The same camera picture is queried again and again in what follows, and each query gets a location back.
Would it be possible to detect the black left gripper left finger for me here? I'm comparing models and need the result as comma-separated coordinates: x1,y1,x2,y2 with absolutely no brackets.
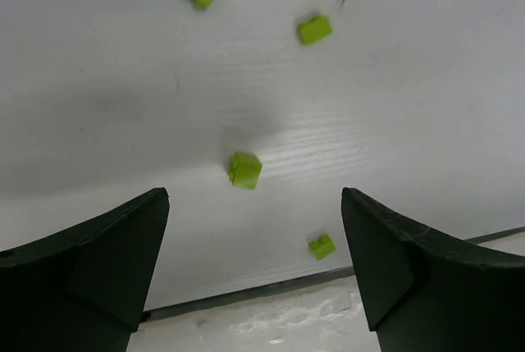
1,188,169,351

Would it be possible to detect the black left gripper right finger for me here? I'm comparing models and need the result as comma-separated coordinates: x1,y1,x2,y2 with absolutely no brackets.
341,188,524,351

